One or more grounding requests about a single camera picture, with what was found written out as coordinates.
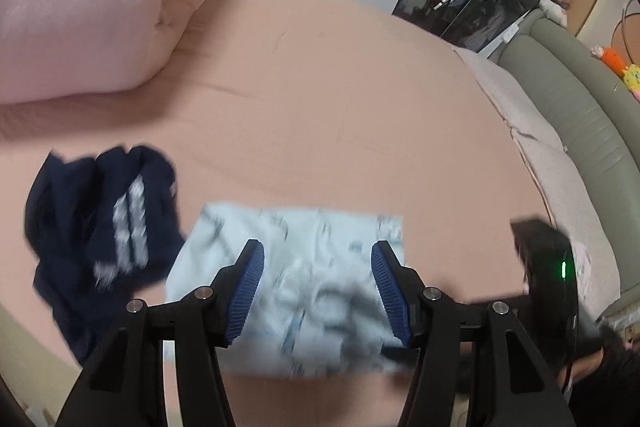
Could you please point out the yellow plush toy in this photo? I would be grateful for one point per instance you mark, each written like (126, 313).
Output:
(632, 79)

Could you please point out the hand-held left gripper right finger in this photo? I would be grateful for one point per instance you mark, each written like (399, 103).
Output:
(392, 294)

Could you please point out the light blue printed shorts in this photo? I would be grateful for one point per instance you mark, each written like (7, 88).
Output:
(310, 257)

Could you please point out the white plush toy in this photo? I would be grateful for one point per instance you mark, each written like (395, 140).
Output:
(557, 2)

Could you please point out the pink rolled quilt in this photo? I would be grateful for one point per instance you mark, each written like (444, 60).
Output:
(100, 7)

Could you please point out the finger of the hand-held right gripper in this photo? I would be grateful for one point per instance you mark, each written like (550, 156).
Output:
(517, 302)

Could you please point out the light pink blanket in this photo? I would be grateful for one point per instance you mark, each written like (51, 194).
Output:
(540, 157)

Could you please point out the grey padded headboard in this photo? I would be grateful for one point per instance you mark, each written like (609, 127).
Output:
(575, 107)

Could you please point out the navy shorts with white stripes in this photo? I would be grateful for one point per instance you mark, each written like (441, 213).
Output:
(70, 207)

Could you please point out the thin hoop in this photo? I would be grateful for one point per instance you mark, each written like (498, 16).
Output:
(625, 27)

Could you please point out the pink bed sheet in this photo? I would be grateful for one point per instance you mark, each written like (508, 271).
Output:
(325, 107)

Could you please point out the orange carrot plush toy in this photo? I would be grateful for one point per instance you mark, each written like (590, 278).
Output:
(612, 59)

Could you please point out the person's right forearm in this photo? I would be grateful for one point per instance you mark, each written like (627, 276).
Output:
(610, 387)

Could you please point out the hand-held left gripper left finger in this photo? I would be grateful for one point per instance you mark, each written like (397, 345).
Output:
(245, 292)

